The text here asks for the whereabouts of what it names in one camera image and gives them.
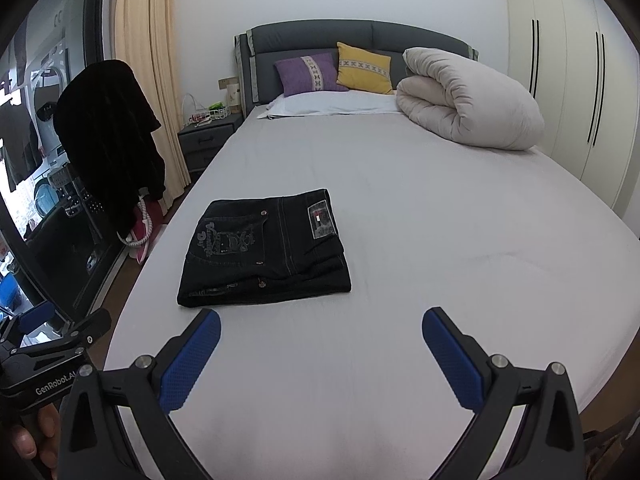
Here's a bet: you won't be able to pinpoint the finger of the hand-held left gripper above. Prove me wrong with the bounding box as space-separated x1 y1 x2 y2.
12 301 56 336
60 307 113 351

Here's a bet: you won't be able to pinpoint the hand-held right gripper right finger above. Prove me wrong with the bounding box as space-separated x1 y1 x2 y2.
421 307 585 480

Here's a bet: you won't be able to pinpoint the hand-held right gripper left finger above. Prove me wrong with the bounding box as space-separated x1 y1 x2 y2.
59 308 222 480

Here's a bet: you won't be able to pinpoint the black jeans pants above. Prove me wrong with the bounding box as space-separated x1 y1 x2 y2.
176 188 353 309

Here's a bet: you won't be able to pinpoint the person's left hand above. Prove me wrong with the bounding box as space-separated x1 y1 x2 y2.
10 402 63 480

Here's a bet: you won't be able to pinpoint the pink and white bag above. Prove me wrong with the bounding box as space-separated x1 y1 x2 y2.
116 187 166 263

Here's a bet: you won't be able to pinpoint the bed with white sheet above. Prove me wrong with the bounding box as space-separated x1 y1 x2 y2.
102 92 640 480

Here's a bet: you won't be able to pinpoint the white washing machine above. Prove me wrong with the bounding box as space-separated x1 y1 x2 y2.
30 160 71 231

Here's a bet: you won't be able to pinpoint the black hanging garment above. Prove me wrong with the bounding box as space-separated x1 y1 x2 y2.
53 59 167 233

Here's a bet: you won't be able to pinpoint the grey nightstand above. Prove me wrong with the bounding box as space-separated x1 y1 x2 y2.
177 112 245 177

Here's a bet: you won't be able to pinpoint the beige folded duvet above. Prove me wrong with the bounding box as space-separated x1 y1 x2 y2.
396 46 546 152

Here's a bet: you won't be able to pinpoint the beige curtain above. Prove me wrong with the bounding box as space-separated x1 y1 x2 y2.
114 0 193 211

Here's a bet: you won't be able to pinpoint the white pillow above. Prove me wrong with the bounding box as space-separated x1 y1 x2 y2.
256 91 406 121

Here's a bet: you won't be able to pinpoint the yellow pillow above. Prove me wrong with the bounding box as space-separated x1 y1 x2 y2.
336 41 396 96

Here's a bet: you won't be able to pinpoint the black framed glass door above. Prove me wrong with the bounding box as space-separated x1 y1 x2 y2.
0 0 131 341

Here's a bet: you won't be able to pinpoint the purple pillow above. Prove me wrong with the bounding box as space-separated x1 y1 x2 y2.
274 51 350 98

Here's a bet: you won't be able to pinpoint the white wardrobe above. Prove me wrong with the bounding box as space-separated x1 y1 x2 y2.
504 0 640 231

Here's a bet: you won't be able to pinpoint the grey upholstered headboard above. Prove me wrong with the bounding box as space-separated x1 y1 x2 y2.
232 19 481 118

